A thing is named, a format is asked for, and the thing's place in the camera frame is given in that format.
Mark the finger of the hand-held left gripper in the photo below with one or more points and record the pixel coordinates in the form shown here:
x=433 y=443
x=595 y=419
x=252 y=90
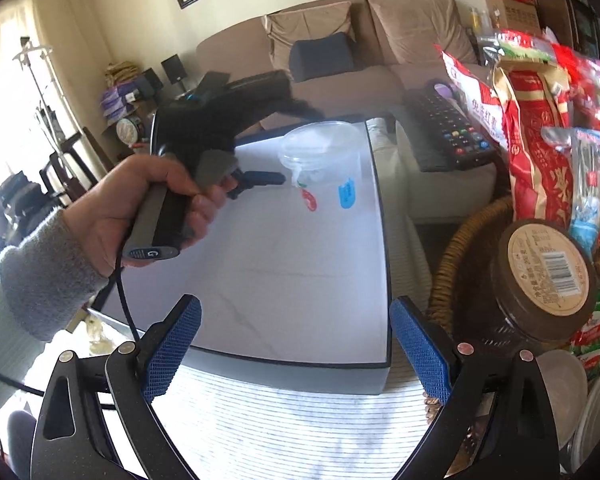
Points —
x=265 y=178

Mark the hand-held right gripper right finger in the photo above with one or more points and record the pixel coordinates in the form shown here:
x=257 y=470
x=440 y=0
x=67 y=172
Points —
x=425 y=355

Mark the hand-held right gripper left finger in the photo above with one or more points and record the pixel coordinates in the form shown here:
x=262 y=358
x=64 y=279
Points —
x=172 y=345

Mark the clear plastic lidded container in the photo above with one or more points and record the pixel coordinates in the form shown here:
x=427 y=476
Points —
x=330 y=170

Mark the white striped cloth desktop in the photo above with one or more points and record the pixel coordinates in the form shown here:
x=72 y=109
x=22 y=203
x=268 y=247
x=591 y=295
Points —
x=280 y=430

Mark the person's left hand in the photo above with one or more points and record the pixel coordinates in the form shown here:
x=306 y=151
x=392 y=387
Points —
x=115 y=205

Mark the black speaker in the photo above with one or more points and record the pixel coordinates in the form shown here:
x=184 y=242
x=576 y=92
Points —
x=152 y=82
x=172 y=67

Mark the round printed tin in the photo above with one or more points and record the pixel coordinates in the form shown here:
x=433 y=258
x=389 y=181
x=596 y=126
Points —
x=129 y=131

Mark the purple tissue packs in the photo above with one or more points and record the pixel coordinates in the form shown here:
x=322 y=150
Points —
x=117 y=102

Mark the brown wicker basket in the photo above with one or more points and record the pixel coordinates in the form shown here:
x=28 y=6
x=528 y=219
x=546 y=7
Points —
x=460 y=260

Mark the dark blue pillow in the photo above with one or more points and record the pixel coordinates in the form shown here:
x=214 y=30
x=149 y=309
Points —
x=320 y=57

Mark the beige sofa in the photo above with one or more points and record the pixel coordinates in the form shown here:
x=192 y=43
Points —
x=360 y=90

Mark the beige sofa cushion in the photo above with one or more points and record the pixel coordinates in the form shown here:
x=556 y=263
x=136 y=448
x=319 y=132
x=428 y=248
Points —
x=415 y=25
x=310 y=22

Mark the grey round lid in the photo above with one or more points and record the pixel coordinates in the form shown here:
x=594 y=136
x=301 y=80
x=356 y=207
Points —
x=562 y=400

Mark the jar with brown lid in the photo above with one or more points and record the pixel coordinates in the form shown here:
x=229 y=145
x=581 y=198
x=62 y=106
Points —
x=545 y=270

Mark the cream curtain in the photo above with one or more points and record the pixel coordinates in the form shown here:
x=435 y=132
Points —
x=50 y=25

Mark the metal coat stand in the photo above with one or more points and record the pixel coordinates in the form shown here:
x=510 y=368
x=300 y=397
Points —
x=30 y=75

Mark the black remote control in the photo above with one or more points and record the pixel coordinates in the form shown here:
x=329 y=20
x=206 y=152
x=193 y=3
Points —
x=445 y=130

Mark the white and red packet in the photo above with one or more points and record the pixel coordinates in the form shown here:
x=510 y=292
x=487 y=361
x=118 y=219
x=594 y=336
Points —
x=475 y=95

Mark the clear blue blister pack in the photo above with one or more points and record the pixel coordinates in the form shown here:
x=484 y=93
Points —
x=587 y=195

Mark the red and gold packet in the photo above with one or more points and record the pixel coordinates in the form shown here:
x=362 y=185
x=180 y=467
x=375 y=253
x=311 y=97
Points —
x=535 y=150

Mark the green and red packet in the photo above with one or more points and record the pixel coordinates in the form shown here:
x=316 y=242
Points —
x=525 y=47

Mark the printed cardboard box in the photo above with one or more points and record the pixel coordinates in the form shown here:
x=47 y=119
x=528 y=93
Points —
x=512 y=12

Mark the dark wood cabinet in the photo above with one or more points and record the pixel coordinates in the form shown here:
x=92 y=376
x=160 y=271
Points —
x=560 y=10

